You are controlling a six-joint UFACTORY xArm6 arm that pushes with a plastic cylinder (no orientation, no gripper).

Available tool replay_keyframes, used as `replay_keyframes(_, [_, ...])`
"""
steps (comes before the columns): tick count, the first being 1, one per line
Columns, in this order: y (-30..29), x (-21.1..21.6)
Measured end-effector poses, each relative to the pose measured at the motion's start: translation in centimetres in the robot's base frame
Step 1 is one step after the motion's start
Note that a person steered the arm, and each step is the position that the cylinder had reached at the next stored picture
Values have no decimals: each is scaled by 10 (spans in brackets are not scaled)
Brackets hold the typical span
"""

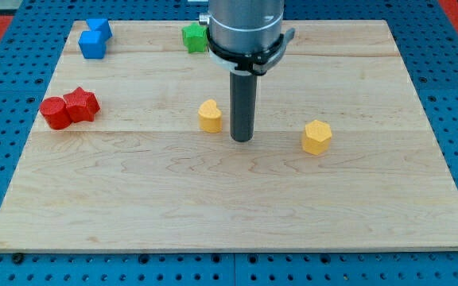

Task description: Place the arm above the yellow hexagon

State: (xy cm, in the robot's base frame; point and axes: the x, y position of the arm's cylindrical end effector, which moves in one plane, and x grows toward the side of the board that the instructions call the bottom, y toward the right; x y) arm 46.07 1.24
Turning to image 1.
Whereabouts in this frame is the yellow hexagon block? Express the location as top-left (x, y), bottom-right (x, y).
top-left (301, 120), bottom-right (332, 155)

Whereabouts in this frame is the blue block rear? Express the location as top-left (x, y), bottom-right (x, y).
top-left (86, 18), bottom-right (112, 41)

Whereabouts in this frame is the light wooden board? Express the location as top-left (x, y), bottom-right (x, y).
top-left (0, 20), bottom-right (458, 253)

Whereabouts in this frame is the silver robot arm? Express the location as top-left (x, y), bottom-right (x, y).
top-left (199, 0), bottom-right (284, 46)

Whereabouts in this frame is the blue hexagon block front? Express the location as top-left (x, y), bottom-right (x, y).
top-left (78, 31), bottom-right (106, 59)

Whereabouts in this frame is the green star block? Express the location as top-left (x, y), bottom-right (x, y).
top-left (181, 22), bottom-right (208, 53)

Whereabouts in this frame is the yellow heart block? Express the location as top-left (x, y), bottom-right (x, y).
top-left (198, 99), bottom-right (222, 133)

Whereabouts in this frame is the red cylinder block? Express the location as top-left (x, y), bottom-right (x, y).
top-left (39, 97), bottom-right (72, 129)

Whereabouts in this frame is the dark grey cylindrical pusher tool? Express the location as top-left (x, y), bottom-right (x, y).
top-left (230, 73), bottom-right (258, 142)

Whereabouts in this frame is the red star block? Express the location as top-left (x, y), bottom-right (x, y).
top-left (63, 87), bottom-right (100, 123)

